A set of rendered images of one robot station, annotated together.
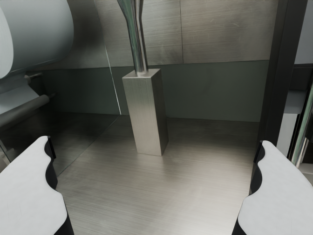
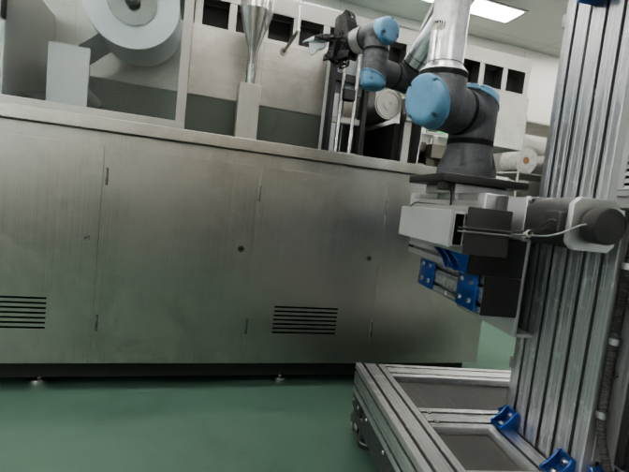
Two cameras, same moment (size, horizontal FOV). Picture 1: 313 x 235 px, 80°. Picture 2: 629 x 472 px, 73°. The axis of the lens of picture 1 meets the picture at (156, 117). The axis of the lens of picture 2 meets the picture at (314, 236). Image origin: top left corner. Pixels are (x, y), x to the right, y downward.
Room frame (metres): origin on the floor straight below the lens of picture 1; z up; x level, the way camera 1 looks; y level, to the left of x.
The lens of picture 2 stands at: (-1.10, 0.92, 0.72)
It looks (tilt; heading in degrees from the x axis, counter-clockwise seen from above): 5 degrees down; 321
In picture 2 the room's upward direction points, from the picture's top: 6 degrees clockwise
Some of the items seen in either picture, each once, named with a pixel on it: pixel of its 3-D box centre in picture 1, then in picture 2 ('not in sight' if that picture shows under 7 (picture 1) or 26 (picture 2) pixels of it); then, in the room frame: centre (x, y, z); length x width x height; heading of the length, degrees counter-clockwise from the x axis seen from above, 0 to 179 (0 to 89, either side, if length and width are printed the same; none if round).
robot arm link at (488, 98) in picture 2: not in sight; (472, 114); (-0.46, -0.08, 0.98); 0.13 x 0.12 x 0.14; 86
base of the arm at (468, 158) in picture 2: not in sight; (467, 160); (-0.46, -0.09, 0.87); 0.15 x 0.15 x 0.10
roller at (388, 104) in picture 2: not in sight; (376, 109); (0.34, -0.54, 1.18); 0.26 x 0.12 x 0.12; 157
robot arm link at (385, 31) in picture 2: not in sight; (378, 35); (-0.19, 0.03, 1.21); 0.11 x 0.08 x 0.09; 176
